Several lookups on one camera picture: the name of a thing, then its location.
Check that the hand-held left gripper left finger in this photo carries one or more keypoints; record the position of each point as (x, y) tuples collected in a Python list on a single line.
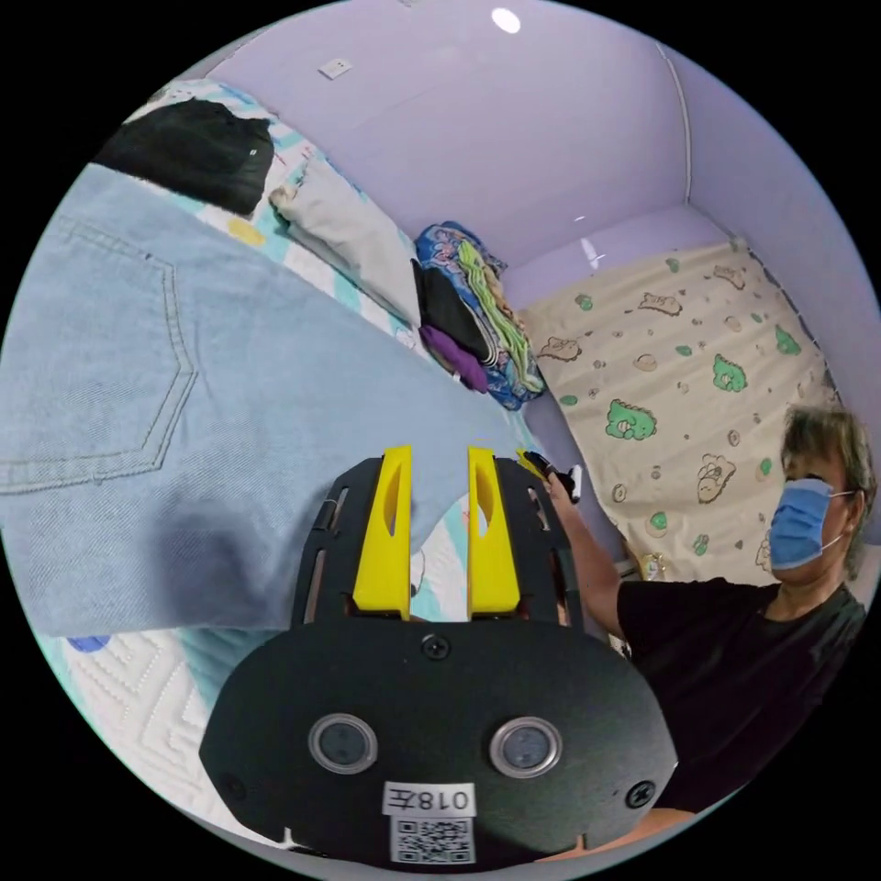
[(377, 550)]

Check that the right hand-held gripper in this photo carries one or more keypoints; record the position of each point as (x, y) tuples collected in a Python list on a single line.
[(550, 472)]

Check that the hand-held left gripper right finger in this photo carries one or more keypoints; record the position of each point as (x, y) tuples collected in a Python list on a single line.
[(497, 564)]

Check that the light blue jeans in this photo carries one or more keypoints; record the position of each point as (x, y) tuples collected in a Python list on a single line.
[(227, 385)]

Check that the person's right forearm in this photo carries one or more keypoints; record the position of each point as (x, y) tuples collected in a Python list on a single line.
[(592, 571)]

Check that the person's right hand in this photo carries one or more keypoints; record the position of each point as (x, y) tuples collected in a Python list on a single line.
[(559, 490)]

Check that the pile of clothes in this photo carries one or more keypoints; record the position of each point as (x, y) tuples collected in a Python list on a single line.
[(475, 323)]

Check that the beige printed curtain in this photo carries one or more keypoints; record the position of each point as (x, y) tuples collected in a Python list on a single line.
[(688, 385)]

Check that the person's body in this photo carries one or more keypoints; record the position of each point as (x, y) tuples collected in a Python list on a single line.
[(743, 661)]

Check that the white pillow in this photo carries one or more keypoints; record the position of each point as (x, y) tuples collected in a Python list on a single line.
[(344, 220)]

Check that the black garment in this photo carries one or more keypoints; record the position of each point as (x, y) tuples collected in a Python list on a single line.
[(196, 151)]

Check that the ceiling lamp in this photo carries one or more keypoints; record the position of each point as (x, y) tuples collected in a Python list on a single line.
[(506, 19)]

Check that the white wall socket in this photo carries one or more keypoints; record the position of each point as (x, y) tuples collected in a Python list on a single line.
[(335, 67)]

